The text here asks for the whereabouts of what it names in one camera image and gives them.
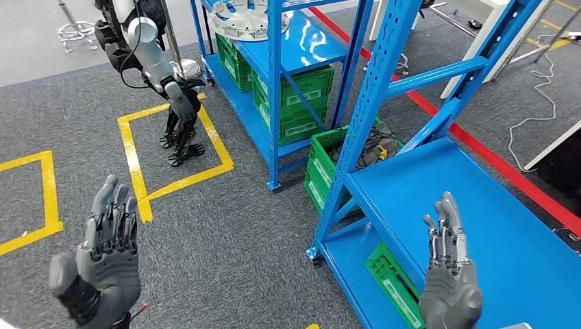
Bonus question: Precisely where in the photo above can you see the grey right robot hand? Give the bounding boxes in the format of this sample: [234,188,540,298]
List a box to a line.
[418,191,484,329]

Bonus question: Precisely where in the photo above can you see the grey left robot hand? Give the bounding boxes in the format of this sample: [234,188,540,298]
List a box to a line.
[49,174,142,329]

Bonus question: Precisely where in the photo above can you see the grey bystander robot hand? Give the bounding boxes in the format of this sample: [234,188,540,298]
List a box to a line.
[164,82,197,123]

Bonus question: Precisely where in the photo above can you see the blue metal shelf rack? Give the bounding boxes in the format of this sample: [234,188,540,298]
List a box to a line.
[306,0,581,329]
[189,0,375,192]

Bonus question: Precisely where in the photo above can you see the green plastic crate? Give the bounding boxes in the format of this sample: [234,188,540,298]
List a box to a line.
[214,34,254,93]
[251,64,336,120]
[256,106,329,147]
[308,117,403,192]
[362,241,426,329]
[303,174,353,215]

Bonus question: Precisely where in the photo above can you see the black silver humanoid robot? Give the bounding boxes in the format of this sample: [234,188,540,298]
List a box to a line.
[92,0,208,168]

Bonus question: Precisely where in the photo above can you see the grey plastic wheel hubcap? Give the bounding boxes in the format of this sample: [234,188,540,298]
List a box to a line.
[210,0,291,42]

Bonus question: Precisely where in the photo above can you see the stool chrome base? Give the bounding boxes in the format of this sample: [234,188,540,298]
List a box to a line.
[56,0,99,54]

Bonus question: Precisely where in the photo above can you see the red barrier tape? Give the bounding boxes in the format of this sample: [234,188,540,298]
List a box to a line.
[308,6,581,237]

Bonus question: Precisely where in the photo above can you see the office chair chrome base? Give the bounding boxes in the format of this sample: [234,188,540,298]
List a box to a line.
[393,53,410,76]

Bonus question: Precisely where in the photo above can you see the dark cable bundle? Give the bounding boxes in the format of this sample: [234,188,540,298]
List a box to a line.
[331,123,401,170]

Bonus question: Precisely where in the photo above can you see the white floor cable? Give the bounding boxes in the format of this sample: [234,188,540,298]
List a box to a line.
[507,34,558,173]

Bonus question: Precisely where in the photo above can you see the steel frame table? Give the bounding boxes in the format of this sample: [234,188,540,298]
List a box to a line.
[490,0,581,82]

